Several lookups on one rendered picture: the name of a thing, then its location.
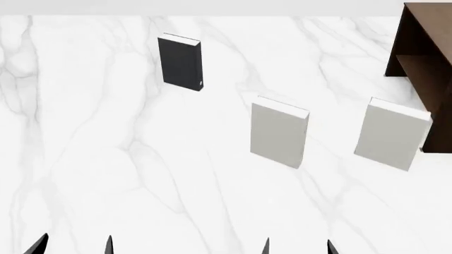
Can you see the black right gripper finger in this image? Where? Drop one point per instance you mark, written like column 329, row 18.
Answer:
column 266, row 247
column 332, row 248

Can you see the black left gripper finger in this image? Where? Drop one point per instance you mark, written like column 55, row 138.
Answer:
column 109, row 246
column 38, row 245

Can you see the grey book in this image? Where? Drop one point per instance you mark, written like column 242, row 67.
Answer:
column 390, row 135
column 277, row 132

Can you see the black book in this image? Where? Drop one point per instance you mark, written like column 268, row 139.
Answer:
column 181, row 63

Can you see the dark brown wooden shelf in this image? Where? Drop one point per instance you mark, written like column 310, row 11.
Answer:
column 429, row 66

